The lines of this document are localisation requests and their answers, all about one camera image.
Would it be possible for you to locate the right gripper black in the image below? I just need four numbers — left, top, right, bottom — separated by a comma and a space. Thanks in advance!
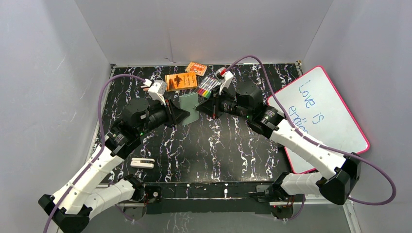
196, 85, 251, 120

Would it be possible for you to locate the green card holder wallet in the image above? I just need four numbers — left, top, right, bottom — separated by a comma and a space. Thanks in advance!
179, 92, 199, 126

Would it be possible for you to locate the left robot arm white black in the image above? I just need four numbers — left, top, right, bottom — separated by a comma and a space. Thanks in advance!
38, 98, 190, 233

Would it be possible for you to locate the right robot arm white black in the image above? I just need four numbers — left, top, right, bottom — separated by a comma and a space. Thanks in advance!
196, 83, 361, 205

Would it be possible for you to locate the small orange card box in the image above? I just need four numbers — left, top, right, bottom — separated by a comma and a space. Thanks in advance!
185, 62, 207, 76

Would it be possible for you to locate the coloured marker pen set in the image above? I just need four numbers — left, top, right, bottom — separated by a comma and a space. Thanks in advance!
196, 76, 221, 99

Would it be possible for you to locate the orange book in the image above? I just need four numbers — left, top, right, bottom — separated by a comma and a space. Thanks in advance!
165, 72, 198, 92

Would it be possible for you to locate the white stapler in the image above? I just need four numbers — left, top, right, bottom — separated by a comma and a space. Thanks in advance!
130, 158, 155, 169

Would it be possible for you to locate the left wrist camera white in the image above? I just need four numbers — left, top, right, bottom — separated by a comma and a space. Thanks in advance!
141, 79, 167, 105

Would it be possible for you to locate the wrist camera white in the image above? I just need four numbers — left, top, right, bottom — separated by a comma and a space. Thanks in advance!
214, 67, 234, 95
141, 79, 167, 105

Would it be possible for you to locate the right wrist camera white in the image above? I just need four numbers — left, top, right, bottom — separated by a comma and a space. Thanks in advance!
214, 67, 234, 95

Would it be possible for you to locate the white board pink frame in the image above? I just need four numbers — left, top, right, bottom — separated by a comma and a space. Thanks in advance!
267, 66, 370, 154

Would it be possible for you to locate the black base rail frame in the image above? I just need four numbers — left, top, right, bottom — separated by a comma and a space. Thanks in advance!
119, 181, 304, 220

